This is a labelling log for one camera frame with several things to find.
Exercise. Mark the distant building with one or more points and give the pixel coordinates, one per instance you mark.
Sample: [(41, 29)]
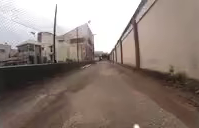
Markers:
[(98, 56)]

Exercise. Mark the large pale industrial building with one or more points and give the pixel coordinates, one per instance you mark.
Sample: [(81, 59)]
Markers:
[(82, 43)]

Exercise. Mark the brown dirt road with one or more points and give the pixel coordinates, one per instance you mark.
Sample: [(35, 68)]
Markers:
[(103, 96)]

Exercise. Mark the tall dark utility pole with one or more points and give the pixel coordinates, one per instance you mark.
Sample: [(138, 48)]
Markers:
[(55, 33)]

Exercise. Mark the white building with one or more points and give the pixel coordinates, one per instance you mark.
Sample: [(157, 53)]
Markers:
[(47, 41)]

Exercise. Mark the robot's own part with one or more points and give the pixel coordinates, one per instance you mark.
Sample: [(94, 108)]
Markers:
[(136, 126)]

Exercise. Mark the small building with pale roof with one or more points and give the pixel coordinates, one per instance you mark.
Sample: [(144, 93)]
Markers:
[(28, 51)]

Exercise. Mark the long beige boundary wall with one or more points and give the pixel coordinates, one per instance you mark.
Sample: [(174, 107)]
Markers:
[(167, 36)]

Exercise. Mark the low dark wall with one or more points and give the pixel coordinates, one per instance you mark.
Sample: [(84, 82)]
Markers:
[(23, 74)]

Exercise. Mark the weeds along wall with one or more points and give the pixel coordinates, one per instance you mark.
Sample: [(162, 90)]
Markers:
[(183, 80)]

